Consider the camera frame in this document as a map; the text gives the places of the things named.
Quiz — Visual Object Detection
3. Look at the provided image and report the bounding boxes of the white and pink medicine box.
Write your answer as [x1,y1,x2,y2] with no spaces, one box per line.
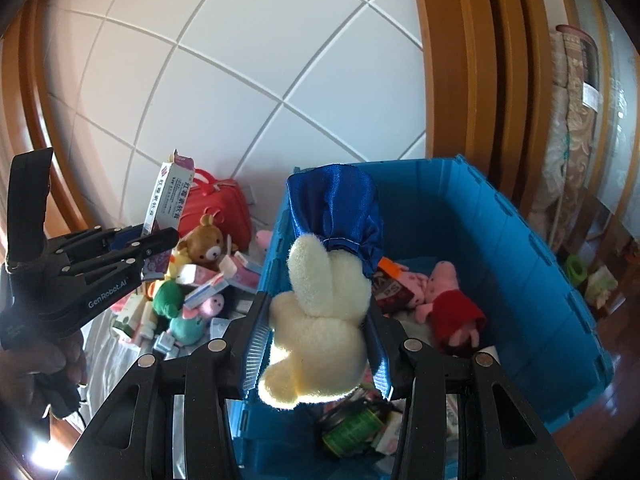
[141,149,197,281]

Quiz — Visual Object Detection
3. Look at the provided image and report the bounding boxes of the white and red carton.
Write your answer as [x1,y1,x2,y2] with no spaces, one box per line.
[184,265,232,311]

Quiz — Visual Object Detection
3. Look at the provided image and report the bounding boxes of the red bag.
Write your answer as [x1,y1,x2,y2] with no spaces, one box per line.
[177,169,253,254]

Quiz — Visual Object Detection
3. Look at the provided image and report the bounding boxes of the pink and white carton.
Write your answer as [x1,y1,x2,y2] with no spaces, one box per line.
[226,254,262,292]

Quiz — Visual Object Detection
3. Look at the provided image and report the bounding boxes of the green tin can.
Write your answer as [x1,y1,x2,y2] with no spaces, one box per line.
[321,404,387,459]

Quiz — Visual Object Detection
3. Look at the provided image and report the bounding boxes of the wooden door frame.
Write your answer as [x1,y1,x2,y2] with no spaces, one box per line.
[409,0,568,213]

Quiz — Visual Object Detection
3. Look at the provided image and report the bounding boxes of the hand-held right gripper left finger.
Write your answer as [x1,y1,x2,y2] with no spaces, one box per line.
[55,287,277,480]

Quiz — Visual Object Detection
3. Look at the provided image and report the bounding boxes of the small green object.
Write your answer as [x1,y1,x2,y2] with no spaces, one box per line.
[566,255,589,287]

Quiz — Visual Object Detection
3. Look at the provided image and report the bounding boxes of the rolled patterned mats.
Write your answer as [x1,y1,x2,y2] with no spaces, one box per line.
[529,24,602,252]

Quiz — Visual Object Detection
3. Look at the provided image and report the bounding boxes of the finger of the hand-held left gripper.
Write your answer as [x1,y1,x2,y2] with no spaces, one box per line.
[60,227,181,281]
[49,226,147,261]

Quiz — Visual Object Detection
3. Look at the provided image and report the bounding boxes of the pig plush in teal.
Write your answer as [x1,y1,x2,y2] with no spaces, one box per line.
[169,292,227,347]

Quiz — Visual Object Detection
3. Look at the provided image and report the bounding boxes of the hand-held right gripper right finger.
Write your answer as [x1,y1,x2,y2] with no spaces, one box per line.
[362,305,577,480]

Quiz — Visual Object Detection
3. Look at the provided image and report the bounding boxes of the yellow plush toy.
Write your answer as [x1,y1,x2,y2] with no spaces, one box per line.
[169,247,195,282]

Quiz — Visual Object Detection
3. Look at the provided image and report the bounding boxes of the white rabbit plush blue dress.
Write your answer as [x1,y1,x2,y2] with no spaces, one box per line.
[256,162,387,409]

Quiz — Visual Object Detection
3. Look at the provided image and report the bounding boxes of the brown teddy bear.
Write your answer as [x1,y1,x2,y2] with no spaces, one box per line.
[177,213,239,267]

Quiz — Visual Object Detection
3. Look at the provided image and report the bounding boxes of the person's left hand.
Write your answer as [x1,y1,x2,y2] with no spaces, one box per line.
[0,332,89,423]

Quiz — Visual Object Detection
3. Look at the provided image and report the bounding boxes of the dark red snack packet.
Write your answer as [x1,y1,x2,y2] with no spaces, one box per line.
[372,267,417,312]

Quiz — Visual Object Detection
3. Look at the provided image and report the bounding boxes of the blue plastic crate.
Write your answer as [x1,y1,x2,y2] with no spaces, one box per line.
[227,156,616,480]

